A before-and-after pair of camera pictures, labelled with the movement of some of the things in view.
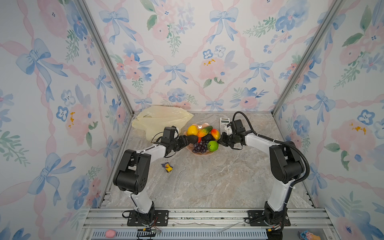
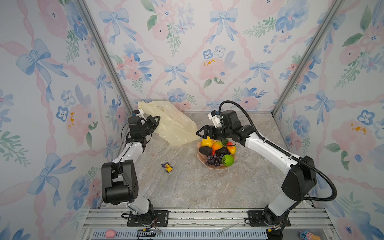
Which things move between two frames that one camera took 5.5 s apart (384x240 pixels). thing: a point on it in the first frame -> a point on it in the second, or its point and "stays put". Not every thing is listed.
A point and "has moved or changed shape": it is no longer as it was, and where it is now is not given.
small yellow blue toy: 168,168 stays put
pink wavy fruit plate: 190,147 -> 203,158
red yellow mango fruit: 215,133 has moved or changed shape
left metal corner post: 105,52 stays put
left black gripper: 183,141 -> 149,120
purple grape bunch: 199,147 -> 215,160
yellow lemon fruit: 192,130 -> 207,142
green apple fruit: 212,146 -> 227,160
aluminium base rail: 204,223 stays put
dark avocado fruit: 192,139 -> 206,150
